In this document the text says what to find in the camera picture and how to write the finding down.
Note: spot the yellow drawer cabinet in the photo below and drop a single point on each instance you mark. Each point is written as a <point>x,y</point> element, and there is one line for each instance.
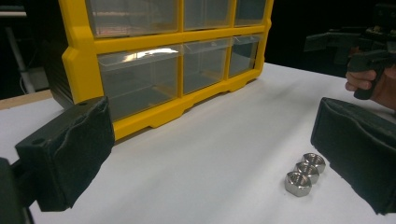
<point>82,65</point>

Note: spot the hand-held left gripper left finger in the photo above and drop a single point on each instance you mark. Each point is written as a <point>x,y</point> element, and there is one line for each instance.
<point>74,155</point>

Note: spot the steel hex nut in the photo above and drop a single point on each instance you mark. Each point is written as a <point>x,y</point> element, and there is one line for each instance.
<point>297,186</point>
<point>311,174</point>
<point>317,163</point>

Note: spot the white table sheet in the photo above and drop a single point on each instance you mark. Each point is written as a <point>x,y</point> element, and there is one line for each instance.
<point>218,155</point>

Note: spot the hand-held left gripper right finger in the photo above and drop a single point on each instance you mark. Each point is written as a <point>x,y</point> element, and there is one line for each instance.
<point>361,146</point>

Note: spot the metal stand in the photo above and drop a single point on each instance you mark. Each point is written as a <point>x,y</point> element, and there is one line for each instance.
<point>18,59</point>

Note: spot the clear plastic drawer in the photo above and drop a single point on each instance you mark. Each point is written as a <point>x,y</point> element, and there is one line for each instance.
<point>140,81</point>
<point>205,65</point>
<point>207,12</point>
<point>250,11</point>
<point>244,54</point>
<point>134,15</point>

